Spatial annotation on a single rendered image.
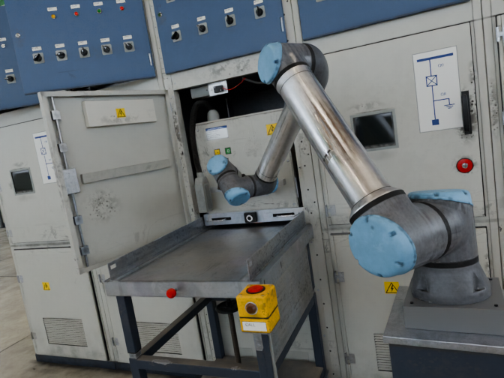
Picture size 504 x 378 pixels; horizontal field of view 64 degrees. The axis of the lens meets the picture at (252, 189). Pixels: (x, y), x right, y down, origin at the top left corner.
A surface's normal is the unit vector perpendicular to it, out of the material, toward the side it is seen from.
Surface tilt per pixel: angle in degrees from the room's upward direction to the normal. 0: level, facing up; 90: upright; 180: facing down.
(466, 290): 67
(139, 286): 90
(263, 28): 90
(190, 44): 90
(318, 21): 90
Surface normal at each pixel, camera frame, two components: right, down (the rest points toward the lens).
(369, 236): -0.80, 0.23
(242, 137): -0.37, 0.18
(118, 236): 0.76, -0.04
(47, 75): 0.12, 0.11
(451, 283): -0.37, -0.22
